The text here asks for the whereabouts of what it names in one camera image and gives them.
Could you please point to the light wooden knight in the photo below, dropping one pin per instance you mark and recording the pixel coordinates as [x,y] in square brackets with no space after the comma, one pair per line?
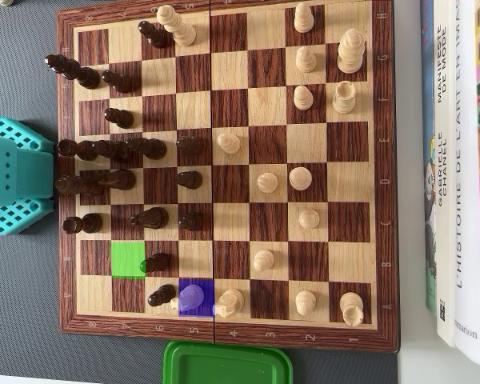
[190,298]
[232,300]

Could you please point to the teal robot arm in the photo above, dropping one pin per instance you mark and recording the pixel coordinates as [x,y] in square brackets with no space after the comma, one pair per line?
[24,172]

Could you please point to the light captured chess piece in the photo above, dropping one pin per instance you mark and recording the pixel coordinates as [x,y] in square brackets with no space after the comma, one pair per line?
[5,2]

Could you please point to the light wooden pawn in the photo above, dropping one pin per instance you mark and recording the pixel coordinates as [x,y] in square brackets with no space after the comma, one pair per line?
[229,144]
[305,302]
[309,219]
[263,261]
[304,20]
[268,182]
[306,60]
[303,99]

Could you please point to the dark wooden pawn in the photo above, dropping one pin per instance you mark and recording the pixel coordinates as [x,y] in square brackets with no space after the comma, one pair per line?
[120,82]
[190,145]
[162,296]
[158,262]
[190,221]
[122,118]
[158,38]
[190,180]

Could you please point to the wooden chessboard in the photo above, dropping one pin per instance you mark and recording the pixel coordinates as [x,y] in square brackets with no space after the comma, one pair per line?
[230,68]

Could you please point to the light wooden rook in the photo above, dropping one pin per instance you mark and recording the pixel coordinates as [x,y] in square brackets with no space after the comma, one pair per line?
[344,100]
[351,306]

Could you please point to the dark wooden rook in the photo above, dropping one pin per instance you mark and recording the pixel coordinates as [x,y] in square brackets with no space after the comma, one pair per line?
[88,223]
[70,148]

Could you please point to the light wooden queen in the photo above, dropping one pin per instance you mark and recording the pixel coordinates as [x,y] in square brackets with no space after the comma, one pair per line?
[182,34]

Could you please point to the dark wooden queen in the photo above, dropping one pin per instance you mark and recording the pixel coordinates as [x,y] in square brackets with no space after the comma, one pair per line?
[70,185]

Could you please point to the green plastic container lid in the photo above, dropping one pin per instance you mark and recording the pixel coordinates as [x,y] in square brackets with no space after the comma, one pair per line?
[224,366]

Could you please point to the light wooden king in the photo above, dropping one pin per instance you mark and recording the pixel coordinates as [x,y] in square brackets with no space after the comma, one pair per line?
[351,52]

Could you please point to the blue illustrated book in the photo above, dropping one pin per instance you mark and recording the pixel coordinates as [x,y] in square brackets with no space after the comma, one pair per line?
[429,200]

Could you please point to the dark wooden king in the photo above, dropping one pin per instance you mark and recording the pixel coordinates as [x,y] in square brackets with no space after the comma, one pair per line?
[86,78]

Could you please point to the white Gabrielle Chanel book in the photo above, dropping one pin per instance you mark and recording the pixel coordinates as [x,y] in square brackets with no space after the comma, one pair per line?
[444,120]

